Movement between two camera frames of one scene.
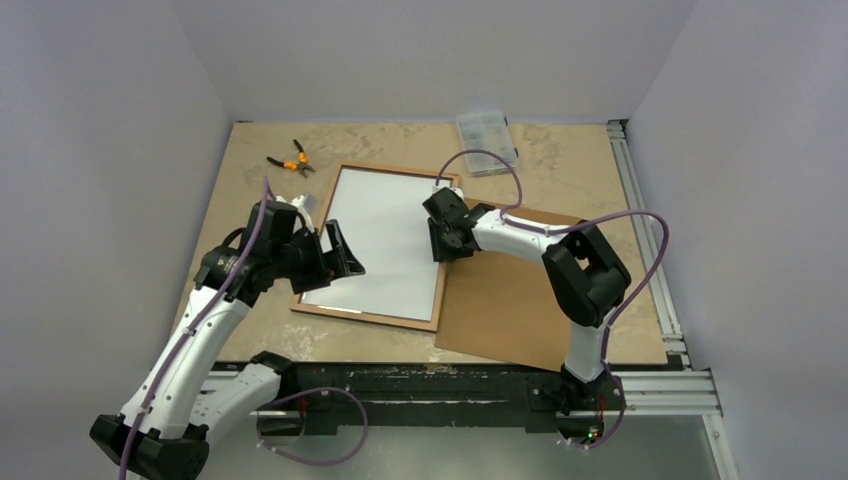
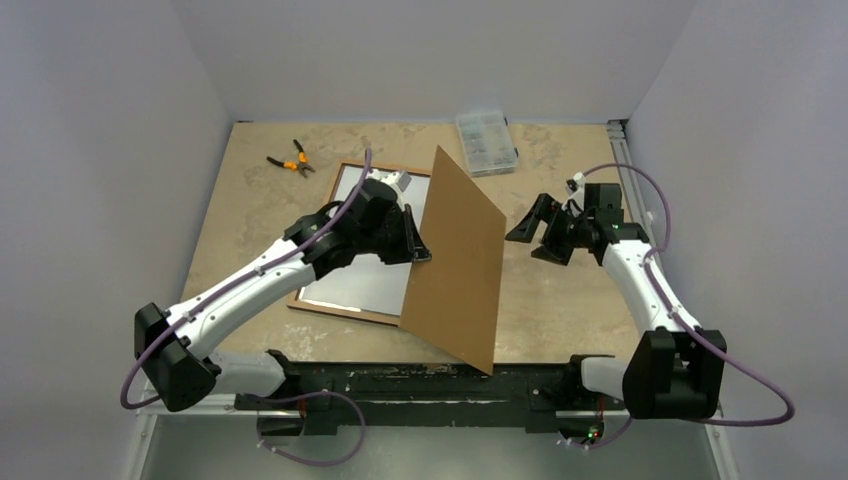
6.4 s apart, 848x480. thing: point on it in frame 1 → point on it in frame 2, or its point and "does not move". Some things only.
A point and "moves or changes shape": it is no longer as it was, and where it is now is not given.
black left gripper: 335,264 → 411,247
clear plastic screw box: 487,130 does not move
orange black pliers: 302,159 does not move
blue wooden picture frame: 405,171 moves or changes shape
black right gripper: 441,226 → 553,229
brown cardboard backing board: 505,309 moves or changes shape
